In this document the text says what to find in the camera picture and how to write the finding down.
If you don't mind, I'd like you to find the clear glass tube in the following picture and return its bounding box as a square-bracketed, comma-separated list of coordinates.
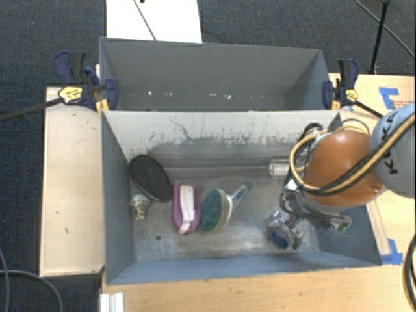
[164, 161, 295, 178]

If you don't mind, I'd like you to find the purple and white oblong object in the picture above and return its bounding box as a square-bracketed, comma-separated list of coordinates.
[171, 182, 202, 236]

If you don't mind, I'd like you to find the black round flat disc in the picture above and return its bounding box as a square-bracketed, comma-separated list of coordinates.
[128, 154, 173, 203]

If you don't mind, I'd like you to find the white green spotted toy animal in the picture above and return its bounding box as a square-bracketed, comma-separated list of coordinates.
[129, 193, 151, 222]

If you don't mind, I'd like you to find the grey metal bin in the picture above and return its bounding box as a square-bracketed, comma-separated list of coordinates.
[98, 36, 383, 286]

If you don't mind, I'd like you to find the pale wood flat board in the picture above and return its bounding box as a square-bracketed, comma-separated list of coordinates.
[38, 86, 105, 278]

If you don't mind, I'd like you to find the green dish brush clear handle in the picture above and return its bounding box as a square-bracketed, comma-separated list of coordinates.
[198, 182, 254, 233]

